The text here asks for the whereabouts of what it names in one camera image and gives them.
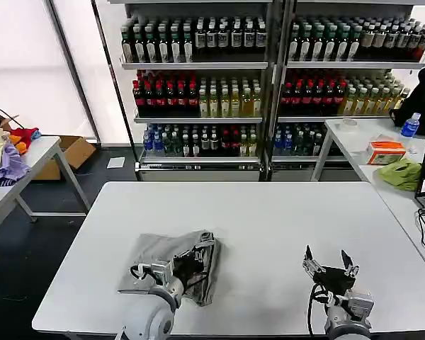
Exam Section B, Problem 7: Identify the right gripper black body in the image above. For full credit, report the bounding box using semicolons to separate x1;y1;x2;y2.
313;266;357;295

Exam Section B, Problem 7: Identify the white side table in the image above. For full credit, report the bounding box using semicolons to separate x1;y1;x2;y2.
310;118;425;281

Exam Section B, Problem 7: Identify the grey printed t-shirt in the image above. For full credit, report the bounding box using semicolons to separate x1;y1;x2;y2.
117;229;223;307

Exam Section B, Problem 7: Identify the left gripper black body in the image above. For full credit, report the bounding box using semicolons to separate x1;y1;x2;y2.
171;250;203;283

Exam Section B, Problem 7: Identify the red cloth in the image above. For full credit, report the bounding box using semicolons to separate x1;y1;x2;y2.
9;127;40;150

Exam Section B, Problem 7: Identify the blue water bottle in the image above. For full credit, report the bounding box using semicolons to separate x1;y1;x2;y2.
400;112;421;138

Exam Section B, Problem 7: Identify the black bag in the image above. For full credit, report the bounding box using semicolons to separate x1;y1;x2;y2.
389;66;425;136

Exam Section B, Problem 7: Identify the orange tissue box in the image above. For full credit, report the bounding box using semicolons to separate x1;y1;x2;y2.
366;140;407;166

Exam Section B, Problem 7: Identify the white table with clothes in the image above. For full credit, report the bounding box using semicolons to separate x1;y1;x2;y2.
0;136;91;263

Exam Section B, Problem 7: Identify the purple cloth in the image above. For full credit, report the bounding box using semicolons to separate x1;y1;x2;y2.
0;141;31;187

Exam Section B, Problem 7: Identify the brown cardboard box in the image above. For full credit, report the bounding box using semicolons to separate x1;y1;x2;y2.
33;136;97;181

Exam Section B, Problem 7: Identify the metal shelf with bottles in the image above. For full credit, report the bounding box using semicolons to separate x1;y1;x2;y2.
118;0;274;182
268;0;425;182

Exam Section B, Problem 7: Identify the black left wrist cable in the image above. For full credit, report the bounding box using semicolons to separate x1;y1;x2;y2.
129;263;147;281

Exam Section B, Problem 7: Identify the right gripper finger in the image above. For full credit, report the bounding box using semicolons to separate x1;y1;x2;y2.
302;244;327;276
341;249;360;278

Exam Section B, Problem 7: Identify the orange cloth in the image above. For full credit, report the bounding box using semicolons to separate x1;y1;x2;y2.
8;134;28;155

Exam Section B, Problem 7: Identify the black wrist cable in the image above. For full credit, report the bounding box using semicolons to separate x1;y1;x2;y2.
306;282;327;336
129;263;147;281

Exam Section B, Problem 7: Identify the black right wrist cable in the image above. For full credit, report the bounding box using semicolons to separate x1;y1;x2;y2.
306;282;327;336

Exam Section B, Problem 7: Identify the green cloth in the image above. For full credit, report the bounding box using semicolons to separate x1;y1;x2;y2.
377;158;422;192

